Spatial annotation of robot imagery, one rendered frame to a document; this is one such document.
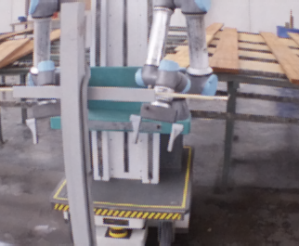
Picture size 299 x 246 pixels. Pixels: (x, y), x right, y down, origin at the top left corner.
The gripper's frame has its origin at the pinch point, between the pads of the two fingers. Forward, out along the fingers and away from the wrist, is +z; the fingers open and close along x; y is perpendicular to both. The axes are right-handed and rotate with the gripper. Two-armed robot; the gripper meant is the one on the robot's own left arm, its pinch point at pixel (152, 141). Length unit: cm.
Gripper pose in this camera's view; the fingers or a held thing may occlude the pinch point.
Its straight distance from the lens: 169.9
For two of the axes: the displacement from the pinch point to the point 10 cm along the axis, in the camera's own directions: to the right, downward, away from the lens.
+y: -1.9, -1.0, -9.8
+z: -2.2, 9.7, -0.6
